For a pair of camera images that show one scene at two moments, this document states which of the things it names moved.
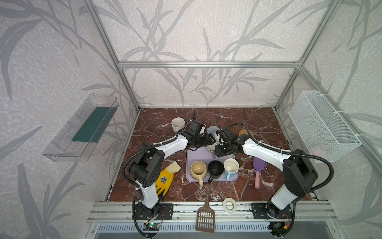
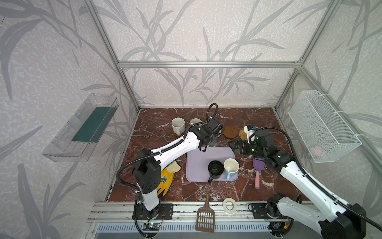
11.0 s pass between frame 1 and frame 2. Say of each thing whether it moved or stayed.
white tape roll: stayed
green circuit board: stayed
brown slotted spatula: stayed
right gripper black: moved
